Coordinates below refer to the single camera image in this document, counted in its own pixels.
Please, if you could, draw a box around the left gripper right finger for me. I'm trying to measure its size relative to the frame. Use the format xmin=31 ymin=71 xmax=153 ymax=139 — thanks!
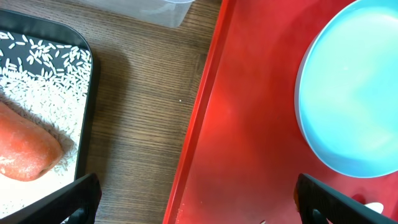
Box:
xmin=294 ymin=174 xmax=397 ymax=224

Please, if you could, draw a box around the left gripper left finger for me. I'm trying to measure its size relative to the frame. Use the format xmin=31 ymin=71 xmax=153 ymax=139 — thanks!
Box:
xmin=1 ymin=173 xmax=102 ymax=224

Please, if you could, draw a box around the white plastic spoon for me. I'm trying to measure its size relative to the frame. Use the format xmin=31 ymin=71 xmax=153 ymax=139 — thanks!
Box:
xmin=365 ymin=202 xmax=384 ymax=214

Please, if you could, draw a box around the orange carrot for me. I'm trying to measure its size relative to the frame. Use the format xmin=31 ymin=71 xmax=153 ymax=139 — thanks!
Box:
xmin=1 ymin=103 xmax=63 ymax=182

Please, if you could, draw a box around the light blue plate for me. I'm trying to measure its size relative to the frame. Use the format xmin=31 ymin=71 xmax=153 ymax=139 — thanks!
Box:
xmin=294 ymin=0 xmax=397 ymax=178

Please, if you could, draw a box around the red serving tray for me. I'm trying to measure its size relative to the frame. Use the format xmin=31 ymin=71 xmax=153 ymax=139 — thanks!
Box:
xmin=164 ymin=0 xmax=397 ymax=224

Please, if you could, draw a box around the pile of white rice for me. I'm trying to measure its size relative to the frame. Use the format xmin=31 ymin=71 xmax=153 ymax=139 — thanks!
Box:
xmin=0 ymin=30 xmax=93 ymax=218

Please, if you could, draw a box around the black plastic tray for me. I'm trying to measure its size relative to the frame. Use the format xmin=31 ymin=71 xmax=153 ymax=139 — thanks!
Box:
xmin=1 ymin=9 xmax=101 ymax=180

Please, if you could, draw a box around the clear plastic bin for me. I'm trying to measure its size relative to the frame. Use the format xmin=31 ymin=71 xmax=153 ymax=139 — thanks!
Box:
xmin=83 ymin=0 xmax=195 ymax=28

